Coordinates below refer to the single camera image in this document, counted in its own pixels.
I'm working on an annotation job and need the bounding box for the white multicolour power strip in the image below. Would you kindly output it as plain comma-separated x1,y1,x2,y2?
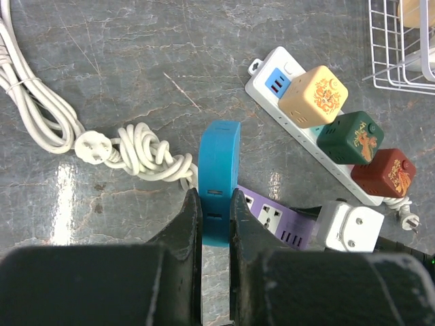
245,46,384,206

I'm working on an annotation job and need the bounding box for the beige floral plate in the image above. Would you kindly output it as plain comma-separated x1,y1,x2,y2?
397,0,434,28

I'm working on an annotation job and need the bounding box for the beige cube socket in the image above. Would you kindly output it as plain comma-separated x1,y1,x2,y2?
278,65,349,128

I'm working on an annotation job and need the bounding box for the orange strip white cord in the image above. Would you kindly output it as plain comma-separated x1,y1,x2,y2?
0,0,113,166

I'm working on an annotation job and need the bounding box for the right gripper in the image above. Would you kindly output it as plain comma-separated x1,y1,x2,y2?
374,236,434,268

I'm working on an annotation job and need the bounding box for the dark green cube socket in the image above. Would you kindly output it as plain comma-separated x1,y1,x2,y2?
316,111,384,165

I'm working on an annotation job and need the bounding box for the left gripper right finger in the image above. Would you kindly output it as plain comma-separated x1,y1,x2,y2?
230,190,434,325

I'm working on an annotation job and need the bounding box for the grey white plate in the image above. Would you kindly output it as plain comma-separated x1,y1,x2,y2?
406,47,435,74

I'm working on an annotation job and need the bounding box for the purple power strip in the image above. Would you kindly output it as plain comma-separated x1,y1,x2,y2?
238,185,315,251

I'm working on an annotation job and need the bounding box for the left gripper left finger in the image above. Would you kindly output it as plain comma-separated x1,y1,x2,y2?
1,190,203,325

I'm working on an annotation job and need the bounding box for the blue cube socket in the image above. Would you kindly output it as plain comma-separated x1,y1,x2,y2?
198,120,241,247

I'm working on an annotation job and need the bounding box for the red-brown cube socket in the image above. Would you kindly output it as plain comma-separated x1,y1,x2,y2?
351,149,417,198

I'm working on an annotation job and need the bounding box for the white wire dish rack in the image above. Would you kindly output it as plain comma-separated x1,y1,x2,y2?
365,1,434,96

